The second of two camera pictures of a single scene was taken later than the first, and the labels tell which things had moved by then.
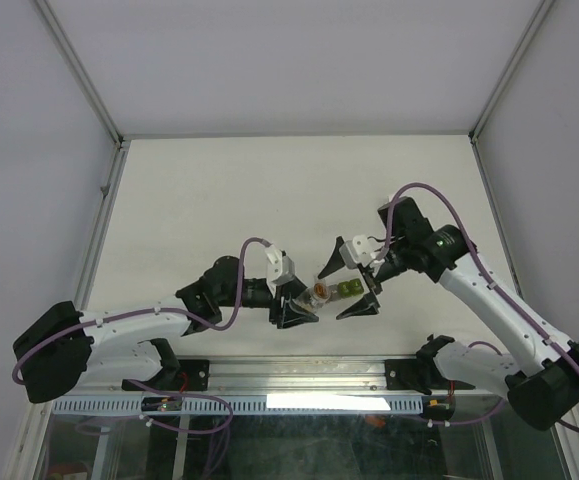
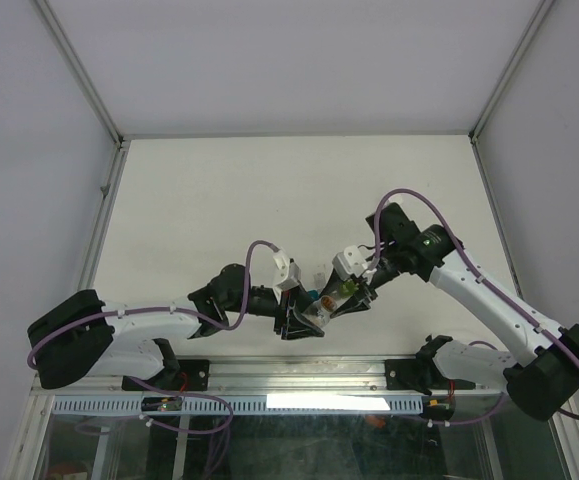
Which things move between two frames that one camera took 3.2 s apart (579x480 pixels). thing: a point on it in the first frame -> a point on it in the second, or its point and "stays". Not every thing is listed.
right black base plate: [418, 374] stays
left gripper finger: [294, 287] -> [303, 299]
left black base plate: [182, 375] stays
